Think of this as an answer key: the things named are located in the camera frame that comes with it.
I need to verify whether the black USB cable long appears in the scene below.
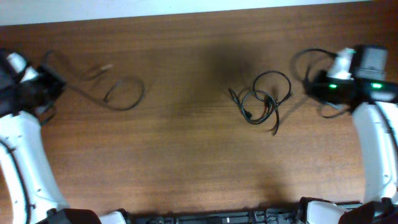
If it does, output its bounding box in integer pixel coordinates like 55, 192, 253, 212
40, 50, 146, 111

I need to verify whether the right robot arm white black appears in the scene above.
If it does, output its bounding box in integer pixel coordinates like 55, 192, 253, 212
297, 45, 397, 223

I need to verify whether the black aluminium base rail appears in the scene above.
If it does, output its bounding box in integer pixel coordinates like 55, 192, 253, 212
130, 205, 307, 224

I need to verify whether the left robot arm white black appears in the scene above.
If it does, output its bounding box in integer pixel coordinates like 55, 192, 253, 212
1, 49, 131, 223

